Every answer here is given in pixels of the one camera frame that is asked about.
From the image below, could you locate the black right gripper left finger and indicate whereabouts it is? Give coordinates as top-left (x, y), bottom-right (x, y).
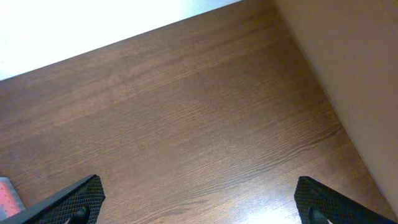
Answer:
top-left (1, 175), bottom-right (105, 224)

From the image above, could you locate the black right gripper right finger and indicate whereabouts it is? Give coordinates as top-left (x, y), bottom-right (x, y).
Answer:
top-left (294, 176), bottom-right (397, 224)

